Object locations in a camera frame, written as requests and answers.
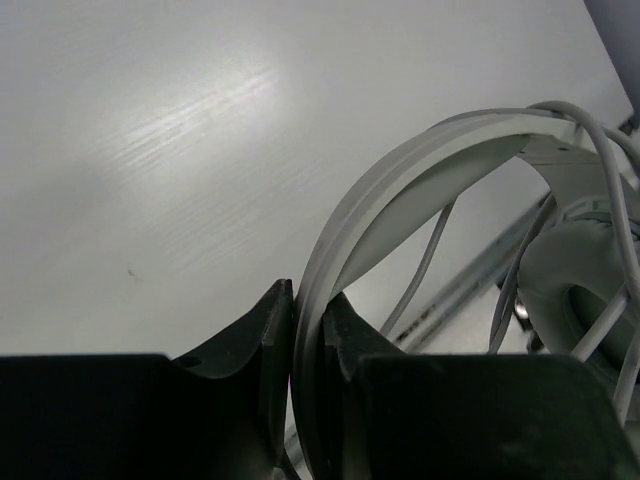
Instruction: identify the white over-ear headphones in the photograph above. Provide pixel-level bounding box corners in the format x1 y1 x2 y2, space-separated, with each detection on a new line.
292 101 639 479

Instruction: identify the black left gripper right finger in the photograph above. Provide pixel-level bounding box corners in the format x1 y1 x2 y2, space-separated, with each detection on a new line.
322 296 639 479

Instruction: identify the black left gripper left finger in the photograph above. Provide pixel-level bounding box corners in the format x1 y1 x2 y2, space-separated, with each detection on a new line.
1 279 293 479

